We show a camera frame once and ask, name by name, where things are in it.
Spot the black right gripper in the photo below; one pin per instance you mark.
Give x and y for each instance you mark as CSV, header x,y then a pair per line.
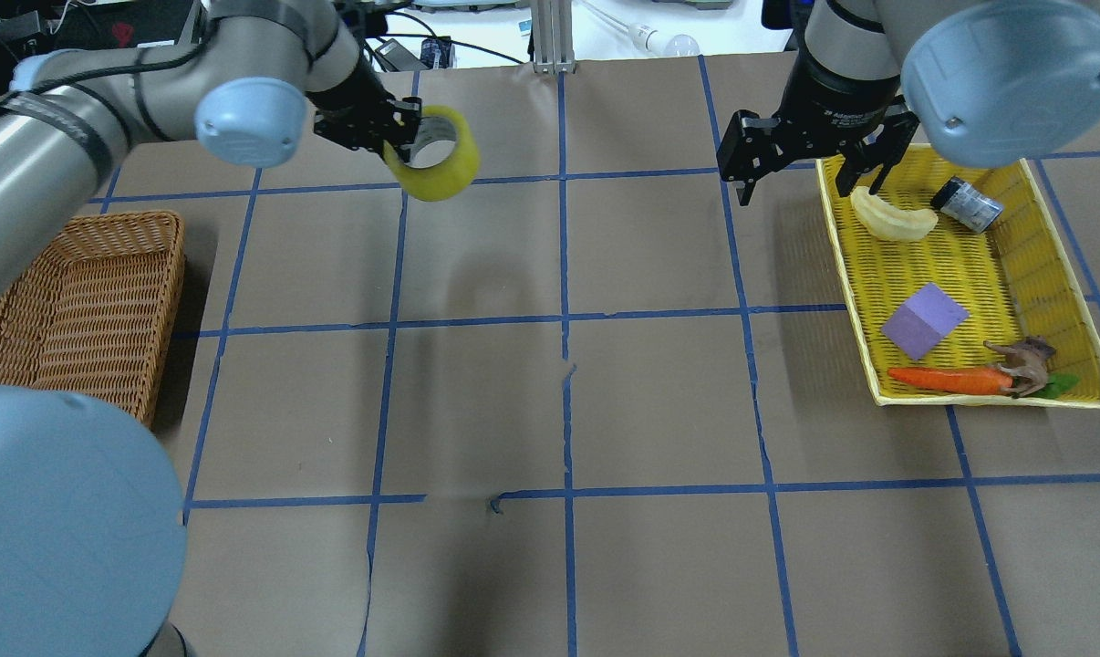
x,y
835,102

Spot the yellow tape roll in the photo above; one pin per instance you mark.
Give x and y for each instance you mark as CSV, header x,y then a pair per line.
x,y
446,157

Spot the aluminium frame post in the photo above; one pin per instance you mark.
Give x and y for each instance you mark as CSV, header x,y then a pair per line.
x,y
552,38

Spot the white light bulb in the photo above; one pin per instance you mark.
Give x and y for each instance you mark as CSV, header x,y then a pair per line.
x,y
661,43

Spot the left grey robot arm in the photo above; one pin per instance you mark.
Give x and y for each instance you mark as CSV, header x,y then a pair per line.
x,y
70,119

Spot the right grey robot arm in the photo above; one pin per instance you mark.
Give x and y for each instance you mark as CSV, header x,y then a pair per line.
x,y
989,82

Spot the yellow plastic tray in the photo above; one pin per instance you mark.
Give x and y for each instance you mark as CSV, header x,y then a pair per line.
x,y
1016,281

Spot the purple cube block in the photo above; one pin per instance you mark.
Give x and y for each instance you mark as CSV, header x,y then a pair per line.
x,y
923,321

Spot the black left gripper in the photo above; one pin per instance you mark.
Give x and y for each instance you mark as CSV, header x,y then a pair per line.
x,y
343,93

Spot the pale banana slice toy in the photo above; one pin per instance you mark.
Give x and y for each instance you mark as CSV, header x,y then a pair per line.
x,y
885,221

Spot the small black can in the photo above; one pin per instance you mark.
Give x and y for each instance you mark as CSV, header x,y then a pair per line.
x,y
963,203

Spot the orange toy carrot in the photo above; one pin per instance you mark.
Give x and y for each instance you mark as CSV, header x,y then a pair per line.
x,y
983,381

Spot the brown wicker basket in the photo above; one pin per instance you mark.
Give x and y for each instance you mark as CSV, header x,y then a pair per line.
x,y
96,311

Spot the brown toy horse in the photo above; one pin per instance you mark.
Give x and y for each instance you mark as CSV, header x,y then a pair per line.
x,y
1026,363

